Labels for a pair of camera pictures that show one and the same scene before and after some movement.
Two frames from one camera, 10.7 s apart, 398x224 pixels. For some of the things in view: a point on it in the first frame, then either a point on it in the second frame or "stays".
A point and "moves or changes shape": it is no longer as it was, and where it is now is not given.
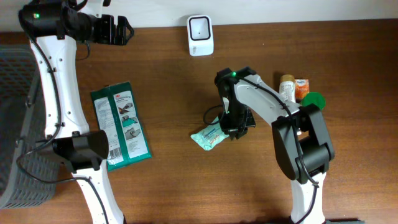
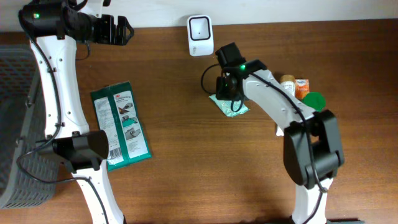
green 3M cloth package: x=117 y=113 stays
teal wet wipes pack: x=209 y=136 moves or changes shape
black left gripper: x=108 y=37 stays
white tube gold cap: x=287 y=88 stays
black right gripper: x=233 y=127 to x=222 y=91
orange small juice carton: x=301 y=89 stays
